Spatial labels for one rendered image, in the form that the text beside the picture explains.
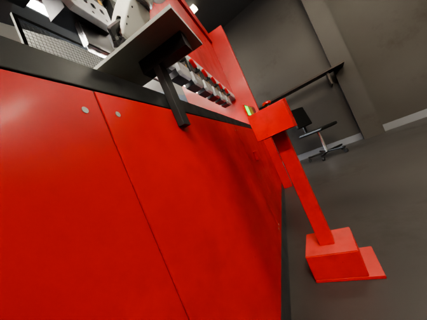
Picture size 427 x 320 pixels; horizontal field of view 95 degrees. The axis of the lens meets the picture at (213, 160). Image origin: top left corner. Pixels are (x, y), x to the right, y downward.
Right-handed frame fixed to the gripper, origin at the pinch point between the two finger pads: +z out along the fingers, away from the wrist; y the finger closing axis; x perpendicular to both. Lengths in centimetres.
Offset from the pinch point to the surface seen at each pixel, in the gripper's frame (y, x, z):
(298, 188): -45, 62, 29
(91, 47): 3.5, -10.2, -1.2
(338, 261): -37, 85, 51
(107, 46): -2.6, -11.3, -3.7
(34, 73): 32.5, 18.4, 9.4
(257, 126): -38, 37, 8
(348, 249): -38, 86, 45
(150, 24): 8.8, 13.6, -7.3
